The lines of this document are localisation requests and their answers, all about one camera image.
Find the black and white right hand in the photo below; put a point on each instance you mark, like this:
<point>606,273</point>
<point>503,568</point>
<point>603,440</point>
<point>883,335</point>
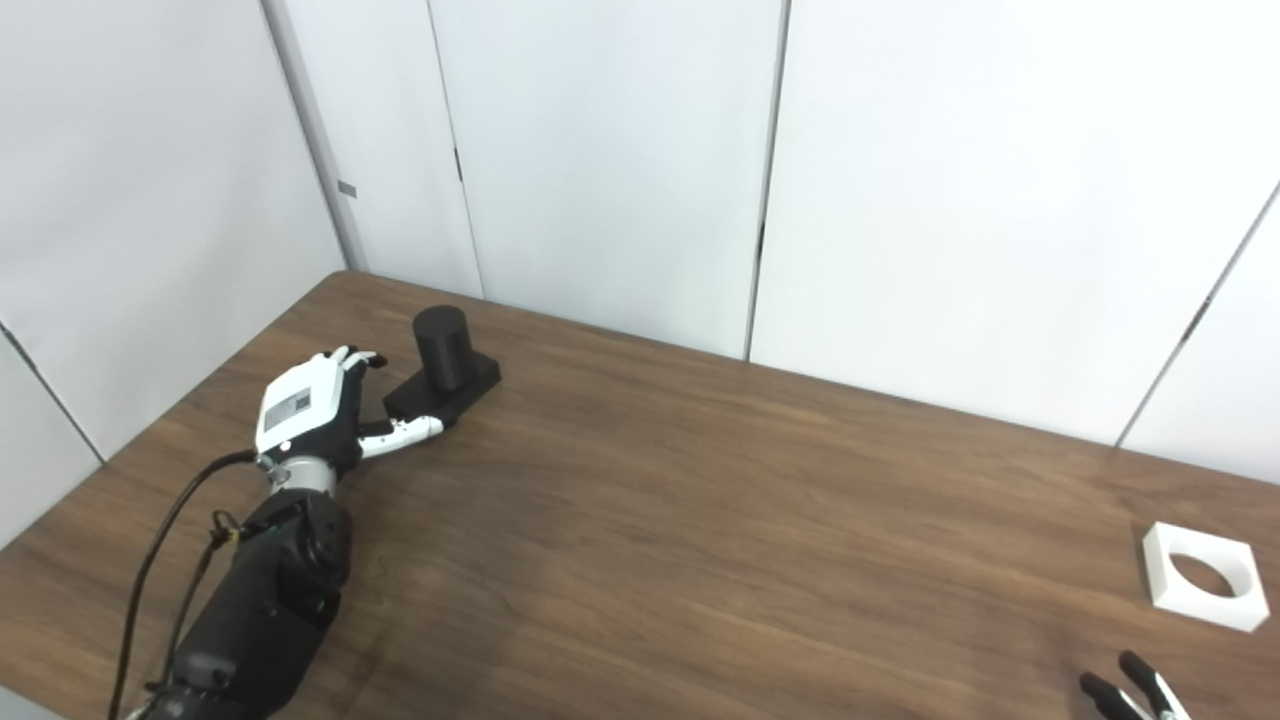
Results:
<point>1150,700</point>

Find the white square piece with hole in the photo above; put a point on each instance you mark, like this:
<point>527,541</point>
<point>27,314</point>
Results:
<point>1160,580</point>

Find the black peg with square base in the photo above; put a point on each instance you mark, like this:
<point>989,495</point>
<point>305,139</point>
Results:
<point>445,350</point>

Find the black and white left hand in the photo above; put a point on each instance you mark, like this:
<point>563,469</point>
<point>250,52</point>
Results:
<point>300,405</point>

